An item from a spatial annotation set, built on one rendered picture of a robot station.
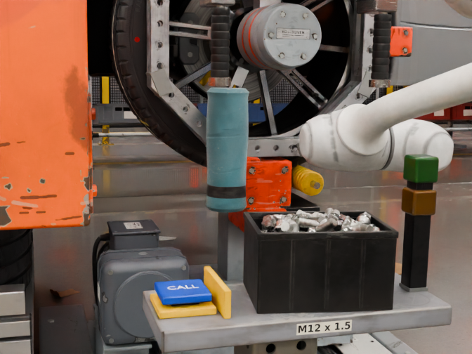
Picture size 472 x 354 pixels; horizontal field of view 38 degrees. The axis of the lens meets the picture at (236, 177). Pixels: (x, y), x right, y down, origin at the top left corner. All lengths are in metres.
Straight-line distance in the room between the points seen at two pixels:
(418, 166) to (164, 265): 0.57
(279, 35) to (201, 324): 0.70
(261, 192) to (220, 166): 0.19
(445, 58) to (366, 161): 0.72
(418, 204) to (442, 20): 0.97
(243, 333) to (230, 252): 0.85
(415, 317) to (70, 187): 0.57
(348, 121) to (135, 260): 0.49
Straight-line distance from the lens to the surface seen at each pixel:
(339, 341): 1.83
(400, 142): 1.35
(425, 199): 1.08
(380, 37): 1.45
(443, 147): 1.35
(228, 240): 1.78
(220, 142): 1.44
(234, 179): 1.46
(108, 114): 5.19
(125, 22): 1.60
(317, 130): 1.29
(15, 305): 1.30
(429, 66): 1.95
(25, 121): 1.15
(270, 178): 1.60
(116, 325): 1.41
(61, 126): 1.15
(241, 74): 1.68
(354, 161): 1.30
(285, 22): 1.45
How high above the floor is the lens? 0.79
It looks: 9 degrees down
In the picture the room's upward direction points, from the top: 1 degrees clockwise
